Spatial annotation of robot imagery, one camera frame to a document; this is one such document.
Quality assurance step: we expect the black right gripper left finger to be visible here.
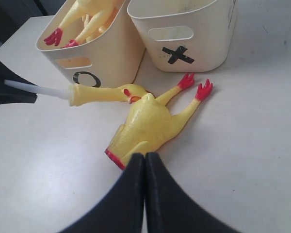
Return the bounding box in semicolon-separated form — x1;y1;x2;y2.
61;153;145;233

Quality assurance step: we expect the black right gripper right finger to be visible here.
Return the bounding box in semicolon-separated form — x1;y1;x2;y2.
145;152;237;233

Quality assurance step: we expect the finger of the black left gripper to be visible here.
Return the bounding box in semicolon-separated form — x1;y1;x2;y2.
0;61;37;105

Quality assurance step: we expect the broken chicken head with squeaker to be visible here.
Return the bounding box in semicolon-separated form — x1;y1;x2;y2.
4;80;149;106

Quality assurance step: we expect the headless rubber chicken body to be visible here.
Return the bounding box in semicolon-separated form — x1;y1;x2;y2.
105;73;213;169

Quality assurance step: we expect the whole rubber chicken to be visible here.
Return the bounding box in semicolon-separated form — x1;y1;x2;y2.
82;7;118;43
44;0;118;48

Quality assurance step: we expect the cream bin marked O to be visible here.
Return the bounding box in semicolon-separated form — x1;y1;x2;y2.
36;0;145;88

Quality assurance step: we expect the cream bin marked X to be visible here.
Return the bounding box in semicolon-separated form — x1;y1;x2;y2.
127;0;238;72

